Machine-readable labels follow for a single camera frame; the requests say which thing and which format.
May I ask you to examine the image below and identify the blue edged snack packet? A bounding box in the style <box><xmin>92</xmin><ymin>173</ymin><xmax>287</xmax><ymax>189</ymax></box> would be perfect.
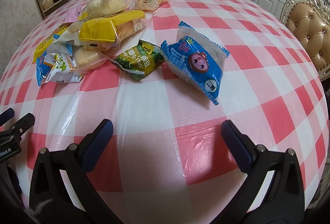
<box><xmin>35</xmin><ymin>42</ymin><xmax>74</xmax><ymax>87</ymax></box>

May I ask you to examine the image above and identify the white green snack packet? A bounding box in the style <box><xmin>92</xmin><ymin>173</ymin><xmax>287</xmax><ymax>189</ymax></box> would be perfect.
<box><xmin>43</xmin><ymin>53</ymin><xmax>82</xmax><ymax>84</ymax></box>

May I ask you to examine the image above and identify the yellow snack packet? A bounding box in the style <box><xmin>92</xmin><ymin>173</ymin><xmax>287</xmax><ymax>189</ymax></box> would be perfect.
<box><xmin>32</xmin><ymin>22</ymin><xmax>72</xmax><ymax>64</ymax></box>

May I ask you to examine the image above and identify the yellow bread package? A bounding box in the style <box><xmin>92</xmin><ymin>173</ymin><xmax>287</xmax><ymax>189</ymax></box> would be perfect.
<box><xmin>78</xmin><ymin>9</ymin><xmax>146</xmax><ymax>51</ymax></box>

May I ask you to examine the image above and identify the green pea snack packet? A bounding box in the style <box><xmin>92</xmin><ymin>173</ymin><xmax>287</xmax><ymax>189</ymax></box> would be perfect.
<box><xmin>110</xmin><ymin>40</ymin><xmax>165</xmax><ymax>81</ymax></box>

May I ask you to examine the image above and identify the pale bun clear package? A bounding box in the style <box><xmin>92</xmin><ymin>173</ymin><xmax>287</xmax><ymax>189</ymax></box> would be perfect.
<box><xmin>78</xmin><ymin>0</ymin><xmax>136</xmax><ymax>21</ymax></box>

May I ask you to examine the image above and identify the blue cartoon snack packet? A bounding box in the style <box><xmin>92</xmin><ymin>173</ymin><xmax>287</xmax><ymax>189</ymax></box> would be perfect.
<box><xmin>160</xmin><ymin>21</ymin><xmax>230</xmax><ymax>106</ymax></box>

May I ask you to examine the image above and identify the pink checkered tablecloth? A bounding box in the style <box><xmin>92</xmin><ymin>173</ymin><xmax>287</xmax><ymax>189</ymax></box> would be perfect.
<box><xmin>1</xmin><ymin>0</ymin><xmax>329</xmax><ymax>223</ymax></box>

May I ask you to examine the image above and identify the beige tufted chair right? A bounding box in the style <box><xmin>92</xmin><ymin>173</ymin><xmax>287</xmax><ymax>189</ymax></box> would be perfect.
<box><xmin>280</xmin><ymin>0</ymin><xmax>330</xmax><ymax>81</ymax></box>

